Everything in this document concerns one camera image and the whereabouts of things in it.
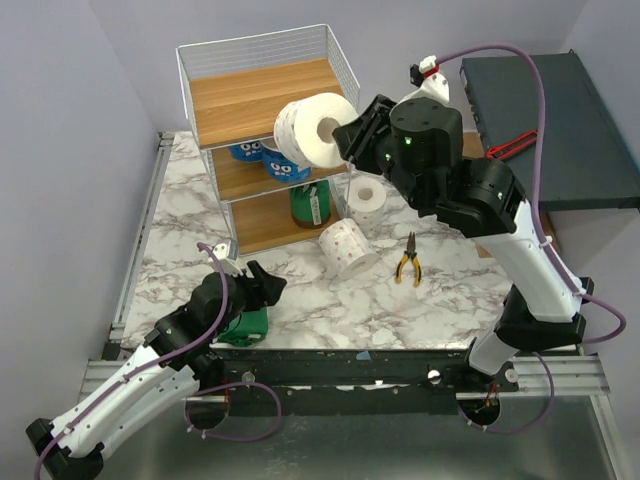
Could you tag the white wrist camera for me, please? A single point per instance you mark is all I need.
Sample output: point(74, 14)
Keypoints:
point(226, 252)
point(429, 81)

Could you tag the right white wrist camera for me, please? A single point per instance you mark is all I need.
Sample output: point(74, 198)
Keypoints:
point(429, 81)

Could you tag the plain white bottom paper roll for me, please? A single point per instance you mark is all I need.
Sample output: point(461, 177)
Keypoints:
point(366, 201)

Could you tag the dark grey flat metal box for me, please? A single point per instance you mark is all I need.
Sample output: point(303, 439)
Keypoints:
point(586, 164)

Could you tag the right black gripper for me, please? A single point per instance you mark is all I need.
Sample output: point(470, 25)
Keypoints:
point(367, 138)

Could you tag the wooden board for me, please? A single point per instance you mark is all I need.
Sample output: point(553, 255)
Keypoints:
point(472, 148)

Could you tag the blue-bottom paper roll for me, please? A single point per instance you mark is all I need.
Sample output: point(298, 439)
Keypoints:
point(279, 167)

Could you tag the red black utility knife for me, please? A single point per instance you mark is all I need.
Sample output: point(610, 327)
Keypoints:
point(514, 147)

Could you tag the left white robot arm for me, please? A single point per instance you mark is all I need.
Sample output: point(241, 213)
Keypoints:
point(175, 361)

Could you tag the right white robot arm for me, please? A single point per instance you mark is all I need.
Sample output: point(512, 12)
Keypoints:
point(487, 204)

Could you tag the brown paper roll green base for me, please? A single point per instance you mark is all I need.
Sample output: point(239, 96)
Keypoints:
point(310, 204)

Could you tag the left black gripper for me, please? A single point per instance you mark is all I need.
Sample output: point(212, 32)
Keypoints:
point(268, 288)

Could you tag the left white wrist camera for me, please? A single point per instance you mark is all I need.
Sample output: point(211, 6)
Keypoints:
point(226, 252)

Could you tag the white wire wooden shelf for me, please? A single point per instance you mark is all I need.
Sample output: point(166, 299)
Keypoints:
point(232, 91)

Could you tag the blue cartoon-face paper roll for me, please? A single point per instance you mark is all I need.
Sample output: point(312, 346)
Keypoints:
point(248, 152)

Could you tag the green wrapped brown paper roll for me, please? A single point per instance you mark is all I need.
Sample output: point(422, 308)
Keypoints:
point(246, 330)

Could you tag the yellow handled pliers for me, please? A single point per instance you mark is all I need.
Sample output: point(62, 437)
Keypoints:
point(409, 256)

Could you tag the pink dotted paper roll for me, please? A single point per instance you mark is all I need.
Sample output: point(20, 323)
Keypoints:
point(347, 250)

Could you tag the black metal base rail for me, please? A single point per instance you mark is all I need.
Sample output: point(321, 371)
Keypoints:
point(268, 382)

